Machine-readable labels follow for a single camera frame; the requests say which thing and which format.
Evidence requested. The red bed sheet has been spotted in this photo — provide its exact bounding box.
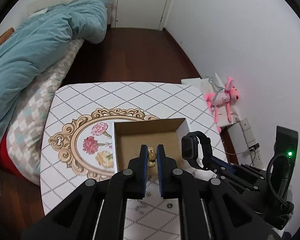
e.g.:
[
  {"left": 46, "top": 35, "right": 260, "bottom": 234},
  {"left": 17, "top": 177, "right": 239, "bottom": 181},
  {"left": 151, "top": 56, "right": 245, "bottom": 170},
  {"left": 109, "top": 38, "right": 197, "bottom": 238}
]
[{"left": 0, "top": 133, "right": 27, "bottom": 181}]

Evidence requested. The black smartwatch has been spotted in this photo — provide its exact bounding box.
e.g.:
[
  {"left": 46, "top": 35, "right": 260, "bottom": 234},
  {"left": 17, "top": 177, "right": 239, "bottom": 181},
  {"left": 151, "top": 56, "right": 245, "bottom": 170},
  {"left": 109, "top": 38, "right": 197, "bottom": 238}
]
[{"left": 181, "top": 131, "right": 213, "bottom": 171}]

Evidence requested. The white power strip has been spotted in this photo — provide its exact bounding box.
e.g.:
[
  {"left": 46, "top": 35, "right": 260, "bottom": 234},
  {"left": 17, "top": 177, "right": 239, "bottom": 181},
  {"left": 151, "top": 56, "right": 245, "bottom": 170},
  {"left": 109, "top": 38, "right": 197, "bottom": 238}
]
[{"left": 240, "top": 118, "right": 264, "bottom": 169}]

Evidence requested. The teal duvet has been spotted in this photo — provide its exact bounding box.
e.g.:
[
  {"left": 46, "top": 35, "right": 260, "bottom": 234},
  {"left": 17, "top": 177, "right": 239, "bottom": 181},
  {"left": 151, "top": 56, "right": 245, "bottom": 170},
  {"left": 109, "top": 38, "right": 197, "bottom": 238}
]
[{"left": 0, "top": 0, "right": 110, "bottom": 193}]

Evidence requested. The white cardboard box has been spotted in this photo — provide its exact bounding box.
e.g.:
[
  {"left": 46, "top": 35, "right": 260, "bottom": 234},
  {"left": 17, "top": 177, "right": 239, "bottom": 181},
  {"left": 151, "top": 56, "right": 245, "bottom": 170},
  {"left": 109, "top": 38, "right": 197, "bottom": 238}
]
[{"left": 112, "top": 118, "right": 190, "bottom": 173}]

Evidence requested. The white door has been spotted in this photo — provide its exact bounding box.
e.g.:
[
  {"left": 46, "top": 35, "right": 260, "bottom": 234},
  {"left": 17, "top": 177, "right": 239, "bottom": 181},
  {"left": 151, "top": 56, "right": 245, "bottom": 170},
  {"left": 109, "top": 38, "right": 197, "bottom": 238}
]
[{"left": 111, "top": 0, "right": 172, "bottom": 31}]

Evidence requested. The pink panther plush toy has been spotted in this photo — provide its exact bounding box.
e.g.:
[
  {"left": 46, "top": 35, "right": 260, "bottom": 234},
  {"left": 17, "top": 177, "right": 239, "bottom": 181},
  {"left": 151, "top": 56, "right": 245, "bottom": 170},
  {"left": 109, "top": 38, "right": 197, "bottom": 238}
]
[{"left": 204, "top": 77, "right": 239, "bottom": 133}]

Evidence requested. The gold bead bracelet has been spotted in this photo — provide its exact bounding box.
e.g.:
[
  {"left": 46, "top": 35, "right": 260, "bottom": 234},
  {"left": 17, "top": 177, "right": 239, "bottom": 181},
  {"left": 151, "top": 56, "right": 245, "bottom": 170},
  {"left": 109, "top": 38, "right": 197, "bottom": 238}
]
[{"left": 147, "top": 146, "right": 158, "bottom": 169}]

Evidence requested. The checkered patterned pillow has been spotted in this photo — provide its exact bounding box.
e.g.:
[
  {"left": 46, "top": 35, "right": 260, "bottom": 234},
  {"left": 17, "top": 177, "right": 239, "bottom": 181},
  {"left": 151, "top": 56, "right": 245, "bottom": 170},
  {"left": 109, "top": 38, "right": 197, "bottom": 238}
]
[{"left": 6, "top": 39, "right": 83, "bottom": 185}]

